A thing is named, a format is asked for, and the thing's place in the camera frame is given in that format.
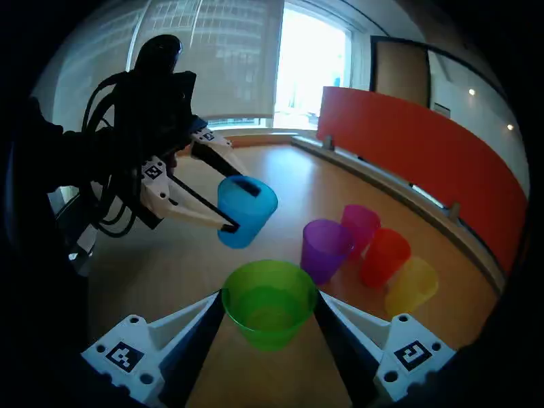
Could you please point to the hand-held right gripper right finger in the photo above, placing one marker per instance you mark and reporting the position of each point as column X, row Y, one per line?
column 395, row 344

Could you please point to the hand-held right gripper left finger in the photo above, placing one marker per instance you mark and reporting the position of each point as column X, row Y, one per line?
column 144, row 340

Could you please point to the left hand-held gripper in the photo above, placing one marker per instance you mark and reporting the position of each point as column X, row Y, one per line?
column 155, row 102

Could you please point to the blue plastic cup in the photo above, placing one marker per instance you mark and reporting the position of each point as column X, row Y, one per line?
column 246, row 208

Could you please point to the green plastic cup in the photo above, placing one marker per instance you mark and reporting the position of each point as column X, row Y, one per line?
column 269, row 304

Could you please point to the yellow plastic cup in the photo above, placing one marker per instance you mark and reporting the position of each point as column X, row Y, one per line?
column 412, row 287

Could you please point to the red plastic cup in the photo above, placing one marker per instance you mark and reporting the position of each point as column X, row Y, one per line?
column 384, row 257

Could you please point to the purple plastic cup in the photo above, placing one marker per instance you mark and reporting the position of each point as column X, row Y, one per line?
column 325, row 250

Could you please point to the pink plastic cup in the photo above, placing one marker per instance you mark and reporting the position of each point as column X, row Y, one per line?
column 361, row 225

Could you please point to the red desk screen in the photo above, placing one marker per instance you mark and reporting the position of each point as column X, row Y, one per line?
column 425, row 157

